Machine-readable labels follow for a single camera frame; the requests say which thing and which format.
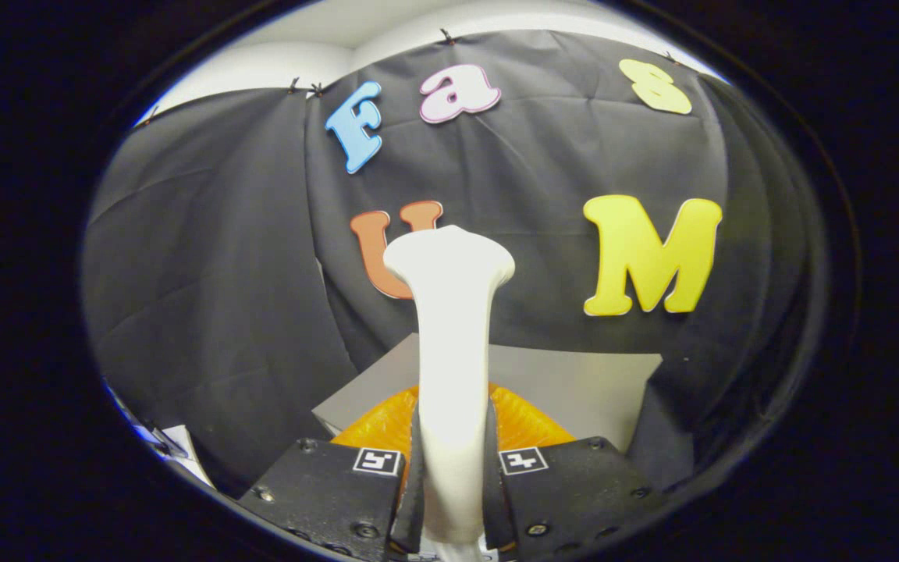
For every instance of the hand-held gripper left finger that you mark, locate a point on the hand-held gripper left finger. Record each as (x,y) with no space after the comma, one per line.
(410,507)

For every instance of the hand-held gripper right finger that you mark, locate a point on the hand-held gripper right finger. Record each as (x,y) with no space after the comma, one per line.
(494,507)

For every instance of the grey cabinet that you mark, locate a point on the grey cabinet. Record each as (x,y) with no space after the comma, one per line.
(574,382)

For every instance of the black backdrop cloth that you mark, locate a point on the black backdrop cloth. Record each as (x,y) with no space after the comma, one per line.
(207,273)

